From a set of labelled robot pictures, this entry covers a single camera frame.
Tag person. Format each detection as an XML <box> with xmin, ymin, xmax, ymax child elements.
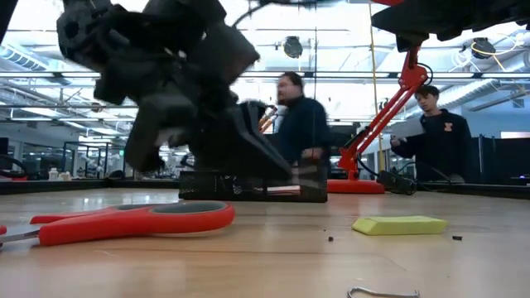
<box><xmin>390</xmin><ymin>84</ymin><xmax>473</xmax><ymax>184</ymax></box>
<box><xmin>267</xmin><ymin>70</ymin><xmax>332</xmax><ymax>166</ymax></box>

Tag yellow-green eraser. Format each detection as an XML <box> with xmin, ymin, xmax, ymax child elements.
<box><xmin>351</xmin><ymin>214</ymin><xmax>449</xmax><ymax>237</ymax></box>

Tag red desk lamp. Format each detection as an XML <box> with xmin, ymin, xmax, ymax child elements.
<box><xmin>326</xmin><ymin>0</ymin><xmax>434</xmax><ymax>195</ymax></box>

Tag black ceiling fixture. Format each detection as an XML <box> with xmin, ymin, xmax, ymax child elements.
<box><xmin>282</xmin><ymin>36</ymin><xmax>304</xmax><ymax>60</ymax></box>
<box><xmin>470</xmin><ymin>36</ymin><xmax>497</xmax><ymax>60</ymax></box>

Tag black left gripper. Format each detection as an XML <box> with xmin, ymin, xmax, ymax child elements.
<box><xmin>123</xmin><ymin>24</ymin><xmax>293</xmax><ymax>182</ymax></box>

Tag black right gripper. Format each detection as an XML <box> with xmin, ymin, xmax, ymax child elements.
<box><xmin>371</xmin><ymin>0</ymin><xmax>530</xmax><ymax>53</ymax></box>

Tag black metal table frame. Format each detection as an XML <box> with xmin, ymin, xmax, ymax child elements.
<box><xmin>0</xmin><ymin>176</ymin><xmax>530</xmax><ymax>201</ymax></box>

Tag red-handled scissors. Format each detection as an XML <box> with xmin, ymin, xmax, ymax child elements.
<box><xmin>0</xmin><ymin>200</ymin><xmax>236</xmax><ymax>248</ymax></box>

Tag black mesh desk organizer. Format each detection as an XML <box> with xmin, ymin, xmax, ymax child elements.
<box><xmin>178</xmin><ymin>156</ymin><xmax>329</xmax><ymax>204</ymax></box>

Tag dark office partition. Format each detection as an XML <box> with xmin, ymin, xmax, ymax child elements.
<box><xmin>471</xmin><ymin>134</ymin><xmax>530</xmax><ymax>186</ymax></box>

